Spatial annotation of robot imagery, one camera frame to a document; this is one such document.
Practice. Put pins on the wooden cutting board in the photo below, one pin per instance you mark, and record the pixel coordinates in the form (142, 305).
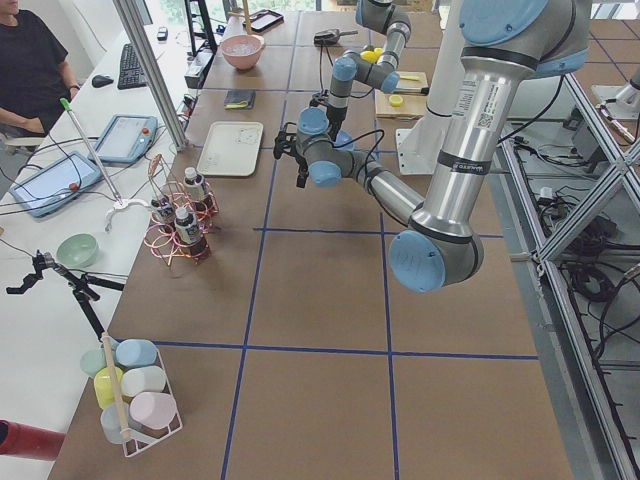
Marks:
(408, 100)

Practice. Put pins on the dark drink bottle back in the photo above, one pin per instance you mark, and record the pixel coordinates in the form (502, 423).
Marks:
(163, 210)

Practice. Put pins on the red cylinder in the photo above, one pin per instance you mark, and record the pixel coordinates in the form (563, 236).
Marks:
(26, 441)

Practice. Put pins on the green tipped white pole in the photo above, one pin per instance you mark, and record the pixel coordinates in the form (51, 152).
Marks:
(120, 203)

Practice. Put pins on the dark drink bottle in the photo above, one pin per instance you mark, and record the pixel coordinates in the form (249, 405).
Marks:
(190, 234)
(195, 185)
(163, 210)

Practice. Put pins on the teach pendant far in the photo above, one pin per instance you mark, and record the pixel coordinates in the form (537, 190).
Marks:
(126, 138)

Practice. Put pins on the teach pendant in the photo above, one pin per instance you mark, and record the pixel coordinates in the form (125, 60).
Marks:
(126, 138)
(56, 185)

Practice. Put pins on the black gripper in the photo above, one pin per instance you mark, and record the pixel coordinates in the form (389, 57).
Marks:
(301, 163)
(333, 119)

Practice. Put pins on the seated person black shirt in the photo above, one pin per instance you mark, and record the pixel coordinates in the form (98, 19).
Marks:
(35, 73)

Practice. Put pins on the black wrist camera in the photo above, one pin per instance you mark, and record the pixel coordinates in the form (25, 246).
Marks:
(320, 99)
(285, 141)

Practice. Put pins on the dark drink bottle left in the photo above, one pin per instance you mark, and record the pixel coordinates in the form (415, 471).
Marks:
(190, 234)

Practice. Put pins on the white wire cup basket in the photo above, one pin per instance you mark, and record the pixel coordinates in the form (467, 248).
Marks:
(116, 422)

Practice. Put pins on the aluminium frame column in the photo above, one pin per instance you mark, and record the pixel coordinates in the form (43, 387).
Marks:
(133, 25)

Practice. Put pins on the yellow cup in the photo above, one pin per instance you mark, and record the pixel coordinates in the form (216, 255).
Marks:
(103, 388)

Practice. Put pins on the black keyboard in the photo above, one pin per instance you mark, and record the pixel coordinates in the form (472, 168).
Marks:
(131, 74)

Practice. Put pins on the metal scoop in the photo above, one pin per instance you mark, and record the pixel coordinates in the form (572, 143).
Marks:
(331, 36)

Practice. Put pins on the green bowl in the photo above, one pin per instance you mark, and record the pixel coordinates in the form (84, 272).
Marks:
(78, 251)

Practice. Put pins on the whole yellow lemon upper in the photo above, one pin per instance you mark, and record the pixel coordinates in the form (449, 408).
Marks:
(373, 55)

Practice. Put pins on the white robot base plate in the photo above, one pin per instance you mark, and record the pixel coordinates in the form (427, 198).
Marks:
(417, 152)

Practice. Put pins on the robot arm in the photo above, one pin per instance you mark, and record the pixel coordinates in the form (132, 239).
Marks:
(505, 43)
(379, 73)

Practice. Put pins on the pink cup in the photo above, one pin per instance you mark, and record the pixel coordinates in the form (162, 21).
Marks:
(154, 410)

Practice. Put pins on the pink bowl with ice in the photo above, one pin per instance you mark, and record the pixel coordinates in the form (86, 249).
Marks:
(242, 51)

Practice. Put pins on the copper wire bottle rack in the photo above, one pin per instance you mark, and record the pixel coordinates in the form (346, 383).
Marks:
(162, 240)

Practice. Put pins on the grey folded cloth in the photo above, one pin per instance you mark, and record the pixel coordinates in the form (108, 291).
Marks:
(239, 99)

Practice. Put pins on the white cup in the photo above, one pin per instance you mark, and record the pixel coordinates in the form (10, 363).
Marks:
(143, 379)

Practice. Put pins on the black computer mouse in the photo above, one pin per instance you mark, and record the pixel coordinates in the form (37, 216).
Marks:
(99, 81)

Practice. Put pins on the cream bear tray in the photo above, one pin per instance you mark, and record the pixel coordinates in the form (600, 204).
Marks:
(231, 149)

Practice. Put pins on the blue cup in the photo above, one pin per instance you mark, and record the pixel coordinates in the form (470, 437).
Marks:
(135, 353)

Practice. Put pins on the dark drink bottle right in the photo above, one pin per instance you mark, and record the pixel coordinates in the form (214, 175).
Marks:
(195, 185)

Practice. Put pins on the teach pendant near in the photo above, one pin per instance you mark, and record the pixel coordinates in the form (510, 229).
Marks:
(56, 185)

